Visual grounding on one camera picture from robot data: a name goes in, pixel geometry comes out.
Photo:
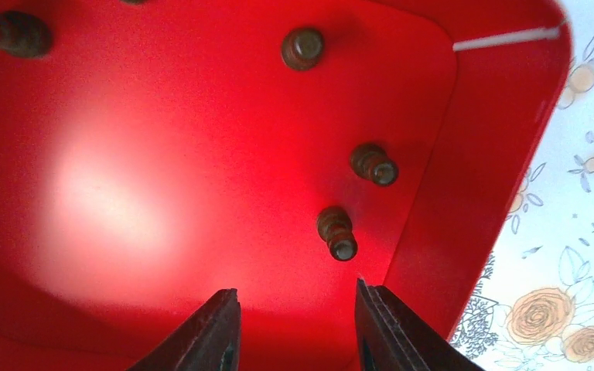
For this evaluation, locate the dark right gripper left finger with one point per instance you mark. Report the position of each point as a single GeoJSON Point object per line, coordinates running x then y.
{"type": "Point", "coordinates": [210, 339]}

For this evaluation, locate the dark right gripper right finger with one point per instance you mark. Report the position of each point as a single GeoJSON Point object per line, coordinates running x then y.
{"type": "Point", "coordinates": [391, 336]}

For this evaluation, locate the red plastic tray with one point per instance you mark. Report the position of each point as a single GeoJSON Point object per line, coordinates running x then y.
{"type": "Point", "coordinates": [161, 152]}

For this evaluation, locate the dark pawn in tray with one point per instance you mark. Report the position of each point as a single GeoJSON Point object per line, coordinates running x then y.
{"type": "Point", "coordinates": [335, 228]}
{"type": "Point", "coordinates": [371, 162]}
{"type": "Point", "coordinates": [302, 48]}
{"type": "Point", "coordinates": [24, 35]}

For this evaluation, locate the floral patterned table mat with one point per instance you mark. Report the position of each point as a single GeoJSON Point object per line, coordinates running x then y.
{"type": "Point", "coordinates": [533, 305]}

